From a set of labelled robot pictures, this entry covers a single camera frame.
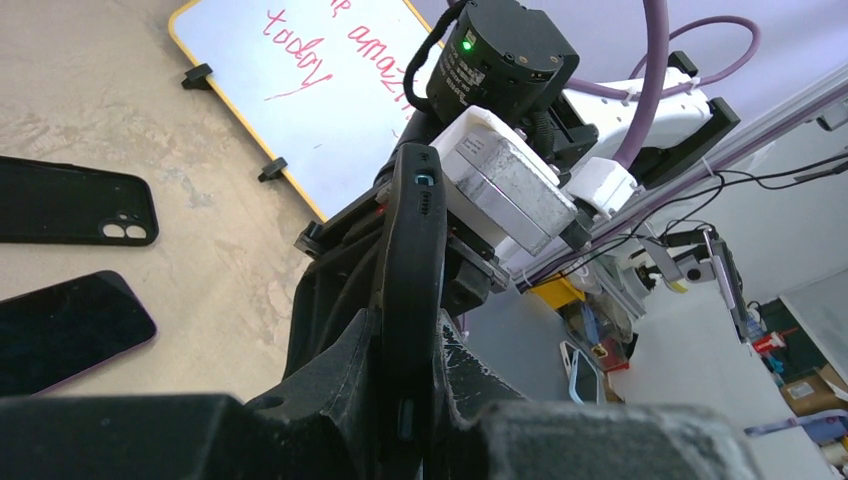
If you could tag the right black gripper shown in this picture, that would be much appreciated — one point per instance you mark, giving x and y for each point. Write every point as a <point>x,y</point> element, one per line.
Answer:
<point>340,280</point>

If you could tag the whiteboard with yellow frame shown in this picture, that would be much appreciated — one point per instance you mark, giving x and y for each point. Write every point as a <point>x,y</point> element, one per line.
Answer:
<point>318,84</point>

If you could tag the purple phone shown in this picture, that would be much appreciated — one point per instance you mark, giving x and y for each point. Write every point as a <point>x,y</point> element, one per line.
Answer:
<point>56,333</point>

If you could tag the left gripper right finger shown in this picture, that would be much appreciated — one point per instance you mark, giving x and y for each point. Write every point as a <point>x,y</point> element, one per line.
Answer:
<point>489,430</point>

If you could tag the black phone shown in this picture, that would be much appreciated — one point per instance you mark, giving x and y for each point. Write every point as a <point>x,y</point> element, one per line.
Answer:
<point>407,297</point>

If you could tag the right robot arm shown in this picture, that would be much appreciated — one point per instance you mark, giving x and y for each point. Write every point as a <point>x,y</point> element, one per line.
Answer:
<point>514,61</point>

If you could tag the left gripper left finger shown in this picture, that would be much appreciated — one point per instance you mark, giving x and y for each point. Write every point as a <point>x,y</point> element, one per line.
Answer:
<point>319,423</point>

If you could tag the yellow box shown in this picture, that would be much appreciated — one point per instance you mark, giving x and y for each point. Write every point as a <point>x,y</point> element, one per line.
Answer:
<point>558,292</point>

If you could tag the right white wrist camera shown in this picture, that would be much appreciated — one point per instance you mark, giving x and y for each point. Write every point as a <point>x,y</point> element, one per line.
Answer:
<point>500,188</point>

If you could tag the aluminium frame rail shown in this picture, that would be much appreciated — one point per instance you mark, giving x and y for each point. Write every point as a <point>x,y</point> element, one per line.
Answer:
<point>703,153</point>

